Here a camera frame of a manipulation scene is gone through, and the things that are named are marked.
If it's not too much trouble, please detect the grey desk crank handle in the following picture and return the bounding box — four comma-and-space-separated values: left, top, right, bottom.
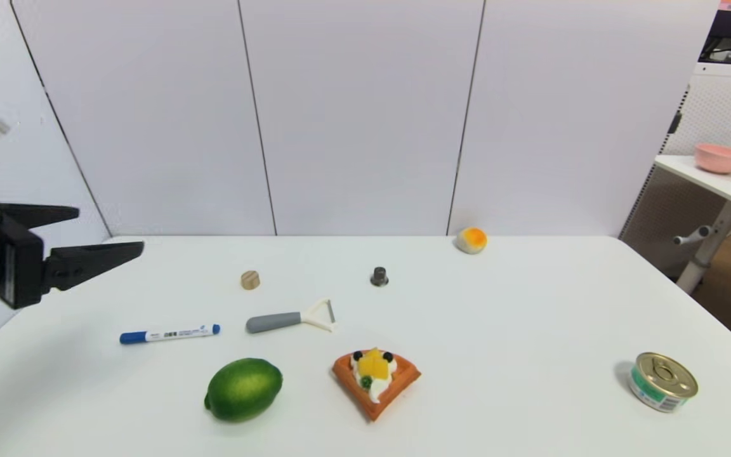
673, 226, 713, 246

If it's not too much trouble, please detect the grey-handled white peeler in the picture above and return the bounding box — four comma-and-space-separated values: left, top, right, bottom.
246, 299, 337, 334

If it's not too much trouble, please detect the green lime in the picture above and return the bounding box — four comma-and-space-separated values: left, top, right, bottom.
204, 357, 284, 423

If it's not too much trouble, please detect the toy waffle slice with fruit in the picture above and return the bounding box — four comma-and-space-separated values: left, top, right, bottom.
331, 347, 422, 422

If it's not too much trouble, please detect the white pegboard panel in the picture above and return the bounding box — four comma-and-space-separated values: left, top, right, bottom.
619, 62, 731, 241

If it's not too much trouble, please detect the pink bowl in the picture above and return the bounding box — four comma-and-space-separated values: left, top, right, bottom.
694, 143, 731, 175

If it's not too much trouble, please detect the white side desk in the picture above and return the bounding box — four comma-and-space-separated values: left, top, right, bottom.
654, 154, 731, 295

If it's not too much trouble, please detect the blue whiteboard marker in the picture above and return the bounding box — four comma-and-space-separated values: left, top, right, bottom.
119, 324, 221, 345

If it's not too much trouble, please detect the orange and white toy bun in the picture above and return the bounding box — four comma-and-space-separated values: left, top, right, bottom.
456, 227, 488, 255

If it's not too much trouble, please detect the gold-lid tin can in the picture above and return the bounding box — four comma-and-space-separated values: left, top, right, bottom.
628, 352, 699, 413

